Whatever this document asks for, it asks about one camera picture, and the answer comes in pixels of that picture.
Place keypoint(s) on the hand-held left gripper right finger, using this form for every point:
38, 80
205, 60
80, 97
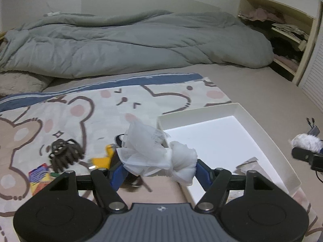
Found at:
203, 174

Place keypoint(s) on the pink clothes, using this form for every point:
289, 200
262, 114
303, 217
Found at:
260, 13

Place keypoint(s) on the beige fluffy pillow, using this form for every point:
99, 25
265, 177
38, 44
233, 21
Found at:
20, 83

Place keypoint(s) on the white shallow cardboard box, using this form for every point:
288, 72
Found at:
222, 136

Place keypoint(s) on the white plastic bag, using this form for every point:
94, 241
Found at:
149, 151

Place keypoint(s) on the white louvered door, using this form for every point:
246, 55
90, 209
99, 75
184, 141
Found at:
313, 80

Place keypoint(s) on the beige bed sheet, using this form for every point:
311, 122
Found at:
252, 85

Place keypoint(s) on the dark brown hair claw clip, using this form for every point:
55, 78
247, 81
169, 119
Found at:
64, 153

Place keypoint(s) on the colourful playing card box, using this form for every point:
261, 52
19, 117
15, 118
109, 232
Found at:
39, 179

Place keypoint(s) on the white power strip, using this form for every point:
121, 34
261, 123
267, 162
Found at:
52, 13

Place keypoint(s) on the grey duvet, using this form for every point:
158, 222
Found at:
126, 45

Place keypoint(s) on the folded pale cloth stack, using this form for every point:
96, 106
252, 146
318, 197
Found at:
290, 30

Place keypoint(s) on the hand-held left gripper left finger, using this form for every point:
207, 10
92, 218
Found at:
117, 176

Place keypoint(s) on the white headboard panel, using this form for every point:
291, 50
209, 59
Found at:
151, 3

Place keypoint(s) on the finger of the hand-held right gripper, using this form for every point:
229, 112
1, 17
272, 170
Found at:
305, 156

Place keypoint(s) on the dark clothes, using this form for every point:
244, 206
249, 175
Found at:
282, 48

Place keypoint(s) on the cream open shelf unit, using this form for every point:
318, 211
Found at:
306, 55

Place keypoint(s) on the bear printed blanket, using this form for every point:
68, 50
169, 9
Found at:
75, 121

